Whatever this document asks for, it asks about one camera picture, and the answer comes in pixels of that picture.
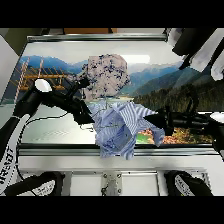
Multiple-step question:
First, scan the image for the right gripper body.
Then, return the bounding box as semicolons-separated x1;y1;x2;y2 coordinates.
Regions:
143;107;175;137

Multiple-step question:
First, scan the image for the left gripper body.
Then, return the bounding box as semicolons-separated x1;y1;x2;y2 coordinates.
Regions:
72;100;97;126

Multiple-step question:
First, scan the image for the blue striped shirt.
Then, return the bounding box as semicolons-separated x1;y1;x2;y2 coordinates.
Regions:
87;101;167;161

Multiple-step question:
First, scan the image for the white blue floral garment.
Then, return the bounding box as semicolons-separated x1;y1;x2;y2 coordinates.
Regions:
77;53;132;101

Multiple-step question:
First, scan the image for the black garment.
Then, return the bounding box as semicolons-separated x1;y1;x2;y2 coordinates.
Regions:
171;27;218;58

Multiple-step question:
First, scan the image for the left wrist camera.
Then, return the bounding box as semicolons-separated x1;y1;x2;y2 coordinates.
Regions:
67;76;91;98

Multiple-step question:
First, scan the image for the black cable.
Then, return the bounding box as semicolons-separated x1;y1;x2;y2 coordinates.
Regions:
14;112;72;174

